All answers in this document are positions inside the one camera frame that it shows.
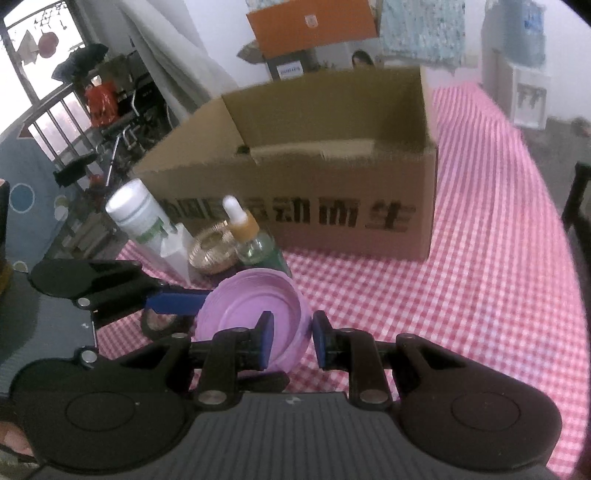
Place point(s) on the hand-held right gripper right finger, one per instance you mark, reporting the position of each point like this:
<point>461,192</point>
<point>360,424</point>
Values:
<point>323,344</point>

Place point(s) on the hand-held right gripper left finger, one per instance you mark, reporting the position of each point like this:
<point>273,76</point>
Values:
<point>265,339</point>

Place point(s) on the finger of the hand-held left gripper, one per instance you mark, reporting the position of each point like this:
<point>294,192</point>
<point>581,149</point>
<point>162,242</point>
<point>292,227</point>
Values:
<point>175,302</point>
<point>268,383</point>

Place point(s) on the purple plastic lid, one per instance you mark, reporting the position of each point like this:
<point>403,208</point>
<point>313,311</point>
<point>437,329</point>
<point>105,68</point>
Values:
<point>244,300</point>

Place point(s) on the gold ribbed round jar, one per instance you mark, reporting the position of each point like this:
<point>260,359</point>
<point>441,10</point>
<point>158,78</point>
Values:
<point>212,256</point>

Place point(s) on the green dropper bottle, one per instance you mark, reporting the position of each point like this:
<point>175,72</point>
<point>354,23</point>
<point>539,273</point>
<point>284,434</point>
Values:
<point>258,249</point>

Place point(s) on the printed cardboard box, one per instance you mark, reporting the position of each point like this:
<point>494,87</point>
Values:
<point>323,184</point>

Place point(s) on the person's left hand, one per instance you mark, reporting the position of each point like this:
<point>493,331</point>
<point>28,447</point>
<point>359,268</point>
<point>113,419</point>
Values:
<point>11,436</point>

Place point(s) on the white supplement bottle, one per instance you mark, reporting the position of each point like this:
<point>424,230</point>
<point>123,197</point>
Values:
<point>134,207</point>

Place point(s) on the blue patterned floor mat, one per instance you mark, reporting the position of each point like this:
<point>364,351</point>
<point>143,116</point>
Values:
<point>37,221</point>

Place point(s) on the red checked tablecloth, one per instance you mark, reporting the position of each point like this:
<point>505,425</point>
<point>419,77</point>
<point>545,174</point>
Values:
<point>461,300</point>

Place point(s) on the wheelchair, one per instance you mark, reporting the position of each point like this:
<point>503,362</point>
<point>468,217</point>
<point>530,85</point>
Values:
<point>138,106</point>

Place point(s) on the red plastic bag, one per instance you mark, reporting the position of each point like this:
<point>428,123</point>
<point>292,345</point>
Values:
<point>99,106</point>

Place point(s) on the white hanging cloth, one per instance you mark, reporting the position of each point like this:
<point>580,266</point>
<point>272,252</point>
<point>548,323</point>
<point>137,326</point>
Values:
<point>171,60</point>

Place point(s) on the dark cloth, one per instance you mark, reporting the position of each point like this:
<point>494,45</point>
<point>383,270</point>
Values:
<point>78,62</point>

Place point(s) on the dark blue box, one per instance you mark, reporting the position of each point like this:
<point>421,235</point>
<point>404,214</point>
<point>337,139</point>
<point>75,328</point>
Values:
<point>288,69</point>

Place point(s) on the window with metal railing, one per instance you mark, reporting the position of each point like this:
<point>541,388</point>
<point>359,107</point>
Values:
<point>46,69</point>

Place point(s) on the white box with portrait print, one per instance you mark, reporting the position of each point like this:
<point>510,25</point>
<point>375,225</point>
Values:
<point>362,57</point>

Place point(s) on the dark wooden chair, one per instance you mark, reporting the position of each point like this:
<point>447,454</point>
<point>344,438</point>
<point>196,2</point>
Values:
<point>577,198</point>

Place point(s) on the orange box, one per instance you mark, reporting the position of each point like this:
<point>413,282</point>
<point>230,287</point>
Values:
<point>314,27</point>

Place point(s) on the white water dispenser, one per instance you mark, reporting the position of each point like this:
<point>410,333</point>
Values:
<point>526,97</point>

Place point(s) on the blue water jug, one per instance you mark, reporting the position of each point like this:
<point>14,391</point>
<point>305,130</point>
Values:
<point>526,27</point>

